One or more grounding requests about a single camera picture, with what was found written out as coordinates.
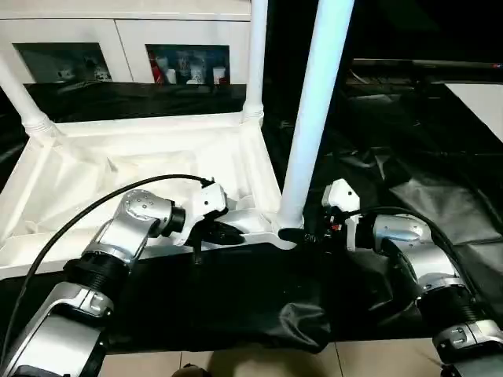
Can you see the black work mat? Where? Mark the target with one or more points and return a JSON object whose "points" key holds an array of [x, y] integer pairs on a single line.
{"points": [[393, 157]]}

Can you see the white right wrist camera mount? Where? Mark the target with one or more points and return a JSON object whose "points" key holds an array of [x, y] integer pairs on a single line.
{"points": [[342, 192]]}

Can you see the white glass door cabinet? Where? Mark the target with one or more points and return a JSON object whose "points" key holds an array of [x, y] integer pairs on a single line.
{"points": [[118, 27]]}

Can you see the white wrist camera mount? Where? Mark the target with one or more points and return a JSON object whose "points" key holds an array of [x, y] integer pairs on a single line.
{"points": [[208, 204], [342, 192]]}

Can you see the long black rod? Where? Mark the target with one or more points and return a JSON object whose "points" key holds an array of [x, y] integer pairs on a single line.
{"points": [[432, 64]]}

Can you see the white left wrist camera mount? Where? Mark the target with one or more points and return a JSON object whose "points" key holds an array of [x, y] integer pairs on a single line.
{"points": [[208, 204]]}

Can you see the white plastic table leg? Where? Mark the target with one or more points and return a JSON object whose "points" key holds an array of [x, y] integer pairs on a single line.
{"points": [[23, 102], [257, 59], [314, 118]]}

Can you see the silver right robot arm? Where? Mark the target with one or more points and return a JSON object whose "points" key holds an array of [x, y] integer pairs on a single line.
{"points": [[424, 259]]}

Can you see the flat white board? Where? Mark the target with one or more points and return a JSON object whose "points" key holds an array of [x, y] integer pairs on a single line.
{"points": [[479, 102]]}

